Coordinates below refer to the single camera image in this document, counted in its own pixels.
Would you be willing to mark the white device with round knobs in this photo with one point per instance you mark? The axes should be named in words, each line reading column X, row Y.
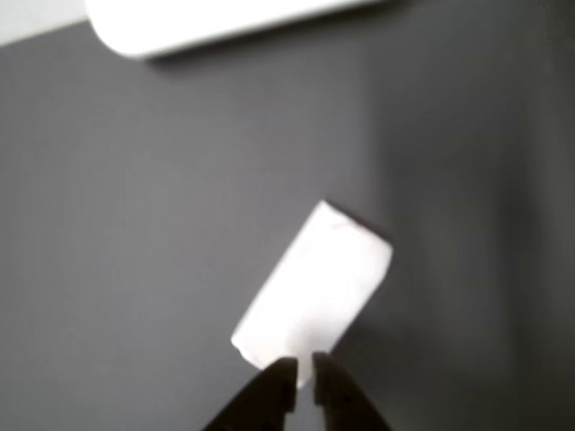
column 215, row 22

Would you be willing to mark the white block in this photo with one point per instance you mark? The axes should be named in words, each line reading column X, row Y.
column 314, row 287

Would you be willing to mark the grey desk mat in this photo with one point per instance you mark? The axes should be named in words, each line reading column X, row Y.
column 135, row 224

